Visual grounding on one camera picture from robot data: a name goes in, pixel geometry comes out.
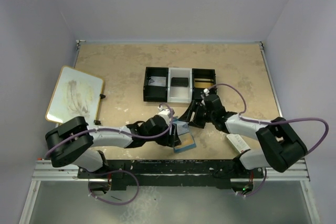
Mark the yellow framed whiteboard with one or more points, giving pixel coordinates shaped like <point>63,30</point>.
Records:
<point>76,94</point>

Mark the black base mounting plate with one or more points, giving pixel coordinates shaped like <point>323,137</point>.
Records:
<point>218,173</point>

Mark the black card in tray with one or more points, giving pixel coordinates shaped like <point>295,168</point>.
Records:
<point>180,82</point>

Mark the gold VIP card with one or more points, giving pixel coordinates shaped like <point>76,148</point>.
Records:
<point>186,142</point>

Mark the blue leather card holder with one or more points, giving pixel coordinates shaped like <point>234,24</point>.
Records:
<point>182,131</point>

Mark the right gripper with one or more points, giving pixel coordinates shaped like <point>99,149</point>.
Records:
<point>198,114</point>

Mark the black whiteboard clip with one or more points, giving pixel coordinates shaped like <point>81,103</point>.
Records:
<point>102,96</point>
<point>97,122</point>

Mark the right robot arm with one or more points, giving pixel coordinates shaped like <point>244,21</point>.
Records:
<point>281,146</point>

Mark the black and white sorting tray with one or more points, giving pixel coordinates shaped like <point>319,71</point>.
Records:
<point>171,94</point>

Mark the gold card in tray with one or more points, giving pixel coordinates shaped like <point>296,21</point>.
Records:
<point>203,83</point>

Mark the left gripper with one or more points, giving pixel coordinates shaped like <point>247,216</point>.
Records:
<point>172,138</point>

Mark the white card in tray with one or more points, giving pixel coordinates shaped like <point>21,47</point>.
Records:
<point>157,81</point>

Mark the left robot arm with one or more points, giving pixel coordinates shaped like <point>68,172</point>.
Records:
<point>72,142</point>

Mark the white card box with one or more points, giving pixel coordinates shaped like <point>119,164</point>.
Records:
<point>238,142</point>

